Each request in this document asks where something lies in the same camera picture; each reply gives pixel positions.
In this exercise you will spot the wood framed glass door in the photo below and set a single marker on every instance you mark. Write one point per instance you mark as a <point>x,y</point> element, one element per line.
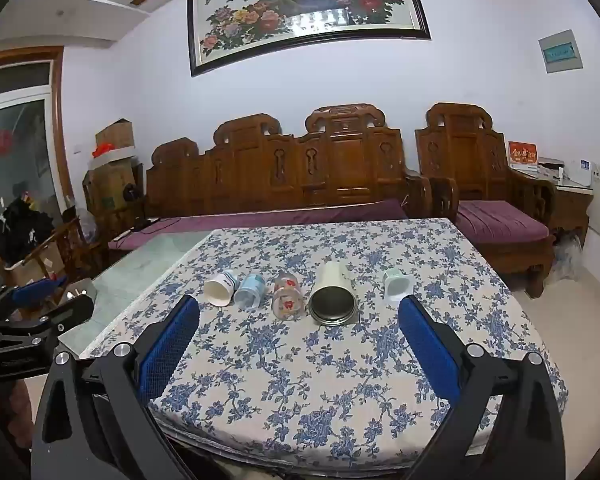
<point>20,160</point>

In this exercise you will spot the wooden chair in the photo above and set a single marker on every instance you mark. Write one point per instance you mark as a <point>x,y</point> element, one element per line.
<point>75,245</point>

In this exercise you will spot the blue floral tablecloth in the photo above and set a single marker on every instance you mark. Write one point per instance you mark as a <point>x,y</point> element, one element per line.
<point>300,375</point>

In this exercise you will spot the cream tumbler cup metal inside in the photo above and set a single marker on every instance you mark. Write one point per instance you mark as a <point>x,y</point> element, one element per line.
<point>333,295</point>

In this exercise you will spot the square purple seat cushion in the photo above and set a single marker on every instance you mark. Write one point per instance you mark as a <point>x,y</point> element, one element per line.
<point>500,220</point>

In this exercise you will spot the small pale green cup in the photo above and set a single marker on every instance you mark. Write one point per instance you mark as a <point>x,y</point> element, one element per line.
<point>396,284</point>

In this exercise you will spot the white desktop device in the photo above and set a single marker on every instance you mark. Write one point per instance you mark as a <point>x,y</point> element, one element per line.
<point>551,166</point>

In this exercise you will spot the clear plastic bag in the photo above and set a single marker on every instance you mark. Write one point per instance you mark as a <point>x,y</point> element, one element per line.
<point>567,255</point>

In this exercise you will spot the carved wooden armchair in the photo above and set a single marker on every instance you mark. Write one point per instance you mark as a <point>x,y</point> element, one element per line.
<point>472,160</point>

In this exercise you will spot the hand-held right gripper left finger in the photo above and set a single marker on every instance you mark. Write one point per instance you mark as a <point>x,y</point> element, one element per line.
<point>171,342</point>

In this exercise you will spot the large brown cardboard box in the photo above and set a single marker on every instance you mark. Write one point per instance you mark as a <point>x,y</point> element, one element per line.
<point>111,187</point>

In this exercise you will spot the blue patterned plastic cup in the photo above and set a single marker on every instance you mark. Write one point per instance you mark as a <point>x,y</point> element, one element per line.
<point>250,291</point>

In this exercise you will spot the grey wall electrical panel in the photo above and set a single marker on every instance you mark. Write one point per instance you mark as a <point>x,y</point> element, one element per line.
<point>560,52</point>

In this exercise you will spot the clear glass red print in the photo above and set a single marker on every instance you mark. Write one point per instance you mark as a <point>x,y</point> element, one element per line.
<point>287,296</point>

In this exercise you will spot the red plastic bag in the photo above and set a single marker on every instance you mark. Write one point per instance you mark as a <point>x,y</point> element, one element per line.
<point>103,150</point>

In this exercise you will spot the small brown cardboard box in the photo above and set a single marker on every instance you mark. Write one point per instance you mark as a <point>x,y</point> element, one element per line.
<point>115,134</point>

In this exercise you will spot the pile of dark clothes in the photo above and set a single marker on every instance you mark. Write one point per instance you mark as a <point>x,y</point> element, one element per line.
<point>22,230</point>

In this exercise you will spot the white paper cup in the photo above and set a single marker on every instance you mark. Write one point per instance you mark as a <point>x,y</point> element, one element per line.
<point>220,288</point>

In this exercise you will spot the red desk calendar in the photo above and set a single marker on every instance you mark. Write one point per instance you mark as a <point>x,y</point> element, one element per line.
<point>523,154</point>

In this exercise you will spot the wooden side table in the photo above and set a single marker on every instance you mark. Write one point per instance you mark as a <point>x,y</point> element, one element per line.
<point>570,210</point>

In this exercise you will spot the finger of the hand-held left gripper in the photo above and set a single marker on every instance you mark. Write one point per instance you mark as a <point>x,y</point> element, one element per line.
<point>35,291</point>
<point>72,311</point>

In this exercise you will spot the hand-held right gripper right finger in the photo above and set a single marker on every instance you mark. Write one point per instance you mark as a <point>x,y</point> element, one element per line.
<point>426,344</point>

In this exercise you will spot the framed peacock flower painting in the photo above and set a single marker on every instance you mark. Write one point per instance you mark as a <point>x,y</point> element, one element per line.
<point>300,10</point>

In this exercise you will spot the long purple sofa cushion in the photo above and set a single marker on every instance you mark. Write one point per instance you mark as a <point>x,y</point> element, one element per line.
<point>240,222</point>

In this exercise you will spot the carved wooden sofa bench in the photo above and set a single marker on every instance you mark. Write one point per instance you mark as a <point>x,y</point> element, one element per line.
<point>290,165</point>

